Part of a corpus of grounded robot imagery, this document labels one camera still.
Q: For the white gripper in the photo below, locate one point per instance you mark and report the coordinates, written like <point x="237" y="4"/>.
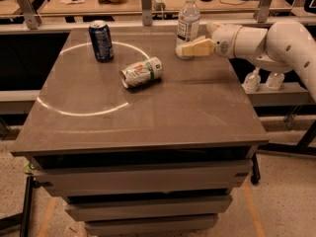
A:
<point x="223" y="41"/>

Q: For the clear plastic water bottle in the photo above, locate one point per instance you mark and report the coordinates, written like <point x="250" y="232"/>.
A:
<point x="188" y="22"/>

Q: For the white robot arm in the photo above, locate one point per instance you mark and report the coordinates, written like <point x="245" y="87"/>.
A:
<point x="285" y="46"/>

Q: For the left sanitizer bottle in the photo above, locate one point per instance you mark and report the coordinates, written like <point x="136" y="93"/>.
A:
<point x="252" y="81"/>

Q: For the sanitizer bottle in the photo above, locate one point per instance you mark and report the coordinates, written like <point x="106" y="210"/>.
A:
<point x="274" y="80"/>
<point x="252" y="81"/>

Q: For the right sanitizer bottle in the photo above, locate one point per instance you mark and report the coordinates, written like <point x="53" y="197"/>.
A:
<point x="274" y="80"/>

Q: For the white power strip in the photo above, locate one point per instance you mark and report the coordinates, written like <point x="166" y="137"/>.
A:
<point x="158" y="5"/>

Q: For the white green crushed can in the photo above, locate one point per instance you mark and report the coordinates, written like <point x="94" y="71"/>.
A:
<point x="142" y="72"/>

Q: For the blue soda can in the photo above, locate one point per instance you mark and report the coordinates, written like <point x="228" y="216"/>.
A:
<point x="101" y="41"/>

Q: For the grey drawer cabinet table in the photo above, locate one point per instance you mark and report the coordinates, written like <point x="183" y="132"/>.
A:
<point x="158" y="157"/>

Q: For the middle metal bracket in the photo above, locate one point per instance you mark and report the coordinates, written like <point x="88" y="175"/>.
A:
<point x="146" y="7"/>

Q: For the left metal bracket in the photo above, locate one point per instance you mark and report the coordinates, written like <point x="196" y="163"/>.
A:
<point x="32" y="19"/>

